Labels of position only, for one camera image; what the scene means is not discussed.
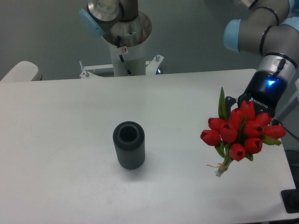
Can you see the red tulip bouquet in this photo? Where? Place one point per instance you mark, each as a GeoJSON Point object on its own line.
{"type": "Point", "coordinates": [240, 133]}

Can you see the beige chair backrest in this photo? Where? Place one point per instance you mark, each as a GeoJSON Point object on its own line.
{"type": "Point", "coordinates": [24, 71]}

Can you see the white metal base bracket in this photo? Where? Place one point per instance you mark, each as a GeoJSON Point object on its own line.
{"type": "Point", "coordinates": [123, 68]}

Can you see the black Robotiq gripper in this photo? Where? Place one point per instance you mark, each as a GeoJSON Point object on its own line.
{"type": "Point", "coordinates": [264, 90]}

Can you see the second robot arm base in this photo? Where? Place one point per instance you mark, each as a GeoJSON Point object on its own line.
{"type": "Point", "coordinates": [98, 16]}

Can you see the dark grey ribbed vase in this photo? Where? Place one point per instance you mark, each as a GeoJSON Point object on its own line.
{"type": "Point", "coordinates": [129, 143]}

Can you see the black device at table edge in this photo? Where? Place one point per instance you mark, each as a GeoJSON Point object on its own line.
{"type": "Point", "coordinates": [290, 199]}

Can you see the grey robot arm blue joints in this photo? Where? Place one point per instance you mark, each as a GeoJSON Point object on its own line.
{"type": "Point", "coordinates": [270, 32]}

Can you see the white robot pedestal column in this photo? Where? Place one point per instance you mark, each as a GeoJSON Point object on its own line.
{"type": "Point", "coordinates": [127, 40]}

